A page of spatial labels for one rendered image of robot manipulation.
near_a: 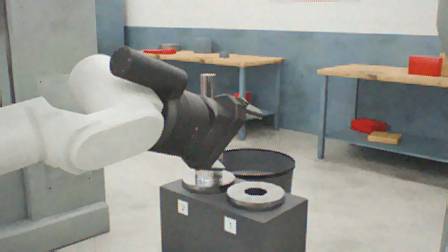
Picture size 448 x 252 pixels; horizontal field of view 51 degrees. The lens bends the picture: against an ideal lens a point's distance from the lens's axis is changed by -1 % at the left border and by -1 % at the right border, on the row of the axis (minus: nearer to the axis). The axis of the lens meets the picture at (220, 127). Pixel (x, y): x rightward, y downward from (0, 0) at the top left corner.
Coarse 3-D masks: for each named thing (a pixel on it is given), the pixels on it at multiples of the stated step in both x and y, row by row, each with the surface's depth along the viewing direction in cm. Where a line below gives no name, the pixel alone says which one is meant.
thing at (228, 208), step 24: (168, 192) 78; (192, 192) 76; (216, 192) 76; (240, 192) 73; (264, 192) 74; (168, 216) 79; (192, 216) 75; (216, 216) 71; (240, 216) 68; (264, 216) 67; (288, 216) 70; (168, 240) 80; (192, 240) 76; (216, 240) 72; (240, 240) 69; (264, 240) 66; (288, 240) 71
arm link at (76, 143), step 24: (48, 120) 46; (72, 120) 46; (96, 120) 47; (120, 120) 48; (144, 120) 50; (48, 144) 46; (72, 144) 46; (96, 144) 48; (120, 144) 50; (144, 144) 52; (72, 168) 49; (96, 168) 50
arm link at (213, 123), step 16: (192, 96) 61; (224, 96) 67; (192, 112) 58; (208, 112) 61; (224, 112) 65; (240, 112) 66; (192, 128) 59; (208, 128) 63; (224, 128) 66; (240, 128) 68; (192, 144) 60; (208, 144) 66; (224, 144) 68; (192, 160) 66; (208, 160) 68
